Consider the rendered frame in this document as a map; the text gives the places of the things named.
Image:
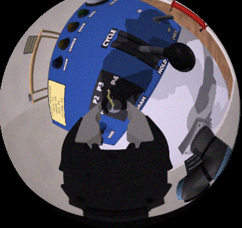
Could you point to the blue control console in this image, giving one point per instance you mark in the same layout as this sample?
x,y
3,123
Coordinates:
x,y
112,51

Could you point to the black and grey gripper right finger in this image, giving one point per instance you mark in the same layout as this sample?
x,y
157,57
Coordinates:
x,y
146,134

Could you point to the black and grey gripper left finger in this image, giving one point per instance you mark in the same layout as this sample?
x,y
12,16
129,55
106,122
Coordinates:
x,y
83,134

